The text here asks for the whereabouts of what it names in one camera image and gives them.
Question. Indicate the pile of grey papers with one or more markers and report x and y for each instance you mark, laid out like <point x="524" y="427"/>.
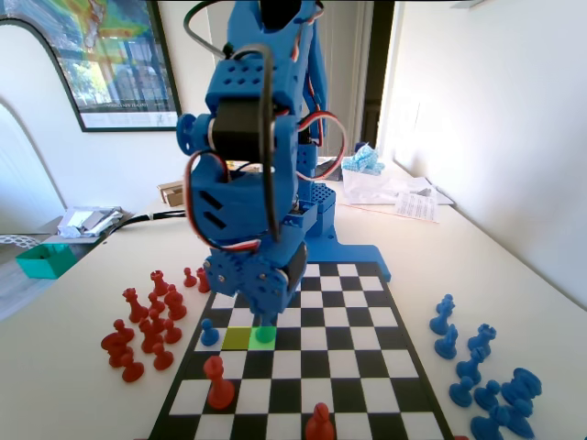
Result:
<point x="87" y="220"/>

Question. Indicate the blue bishop chess piece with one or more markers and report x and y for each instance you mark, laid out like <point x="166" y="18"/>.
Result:
<point x="471" y="366"/>

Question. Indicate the black framed poster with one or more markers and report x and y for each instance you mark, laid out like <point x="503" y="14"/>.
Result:
<point x="114" y="64"/>

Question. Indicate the blue pawn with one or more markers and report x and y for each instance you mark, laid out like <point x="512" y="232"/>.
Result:
<point x="462" y="392"/>
<point x="208" y="334"/>
<point x="487" y="396"/>

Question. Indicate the grey notebook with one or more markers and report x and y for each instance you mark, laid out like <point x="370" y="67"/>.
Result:
<point x="334" y="172"/>

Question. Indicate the green plastic bin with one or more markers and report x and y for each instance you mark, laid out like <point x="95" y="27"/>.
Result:
<point x="43" y="261"/>

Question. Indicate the red queen chess piece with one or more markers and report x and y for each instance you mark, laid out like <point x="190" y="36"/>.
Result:
<point x="134" y="307"/>

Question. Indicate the blue knight chess piece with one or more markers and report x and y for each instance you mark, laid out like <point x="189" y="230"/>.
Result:
<point x="520" y="387"/>
<point x="447" y="344"/>

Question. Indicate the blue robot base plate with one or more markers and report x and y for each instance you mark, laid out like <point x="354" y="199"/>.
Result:
<point x="357" y="256"/>

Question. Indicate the clear plastic bag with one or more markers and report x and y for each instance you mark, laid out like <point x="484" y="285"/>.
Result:
<point x="376" y="188"/>

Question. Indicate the printed paper sheet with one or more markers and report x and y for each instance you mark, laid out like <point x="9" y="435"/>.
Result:
<point x="417" y="207"/>

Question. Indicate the red tall chess piece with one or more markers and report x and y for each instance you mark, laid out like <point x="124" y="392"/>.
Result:
<point x="149" y="338"/>

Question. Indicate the red knight chess piece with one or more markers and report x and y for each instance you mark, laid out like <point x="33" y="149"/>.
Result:
<point x="115" y="348"/>

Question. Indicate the bag of blue masks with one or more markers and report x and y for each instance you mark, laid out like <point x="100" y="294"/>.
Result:
<point x="364" y="158"/>

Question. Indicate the blue king chess piece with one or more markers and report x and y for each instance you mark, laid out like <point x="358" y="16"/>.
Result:
<point x="442" y="316"/>

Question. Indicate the red pawn on board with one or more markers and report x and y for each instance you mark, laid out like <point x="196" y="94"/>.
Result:
<point x="219" y="387"/>

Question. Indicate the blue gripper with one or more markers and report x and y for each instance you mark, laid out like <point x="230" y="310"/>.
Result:
<point x="255" y="279"/>

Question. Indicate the red bishop chess piece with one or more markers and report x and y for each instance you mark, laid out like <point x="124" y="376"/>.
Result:
<point x="174" y="304"/>
<point x="319" y="424"/>

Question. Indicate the blue tall chess piece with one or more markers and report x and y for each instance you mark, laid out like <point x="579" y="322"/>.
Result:
<point x="262" y="334"/>
<point x="490" y="424"/>
<point x="520" y="417"/>

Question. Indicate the blue rook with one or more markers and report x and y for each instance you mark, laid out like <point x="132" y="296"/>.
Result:
<point x="481" y="340"/>

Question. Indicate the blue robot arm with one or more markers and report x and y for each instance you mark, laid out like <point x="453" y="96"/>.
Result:
<point x="257" y="87"/>

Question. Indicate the black white chess board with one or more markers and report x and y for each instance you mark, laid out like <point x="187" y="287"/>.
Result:
<point x="330" y="357"/>

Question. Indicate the long cardboard box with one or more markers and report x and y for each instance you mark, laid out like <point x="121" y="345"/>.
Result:
<point x="172" y="192"/>

